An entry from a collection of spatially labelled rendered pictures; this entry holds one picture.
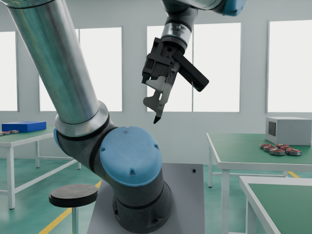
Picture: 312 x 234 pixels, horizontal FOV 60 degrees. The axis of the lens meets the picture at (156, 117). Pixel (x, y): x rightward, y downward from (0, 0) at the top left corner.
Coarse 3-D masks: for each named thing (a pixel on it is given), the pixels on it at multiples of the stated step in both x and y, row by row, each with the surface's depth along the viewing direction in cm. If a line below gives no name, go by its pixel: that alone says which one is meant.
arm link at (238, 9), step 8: (184, 0) 47; (192, 0) 48; (200, 0) 49; (208, 0) 51; (216, 0) 52; (224, 0) 55; (232, 0) 54; (240, 0) 56; (200, 8) 61; (208, 8) 55; (216, 8) 56; (224, 8) 56; (232, 8) 55; (240, 8) 57; (232, 16) 58
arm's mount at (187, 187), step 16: (176, 176) 73; (192, 176) 73; (112, 192) 72; (176, 192) 70; (192, 192) 70; (96, 208) 69; (112, 208) 68; (176, 208) 67; (192, 208) 66; (96, 224) 66; (112, 224) 65; (176, 224) 64; (192, 224) 64
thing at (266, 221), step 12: (240, 180) 154; (252, 180) 150; (264, 180) 150; (276, 180) 150; (288, 180) 150; (300, 180) 150; (252, 192) 130; (252, 204) 123; (264, 216) 103; (264, 228) 102; (276, 228) 93
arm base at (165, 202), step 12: (168, 192) 65; (120, 204) 60; (156, 204) 60; (168, 204) 64; (120, 216) 62; (132, 216) 60; (144, 216) 60; (156, 216) 62; (168, 216) 64; (132, 228) 62; (144, 228) 61; (156, 228) 63
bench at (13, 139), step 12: (24, 132) 380; (36, 132) 380; (48, 132) 380; (0, 144) 289; (12, 144) 290; (36, 144) 480; (12, 156) 295; (36, 156) 482; (12, 168) 295; (60, 168) 404; (12, 180) 295; (36, 180) 342; (0, 192) 297; (12, 192) 296; (12, 204) 296
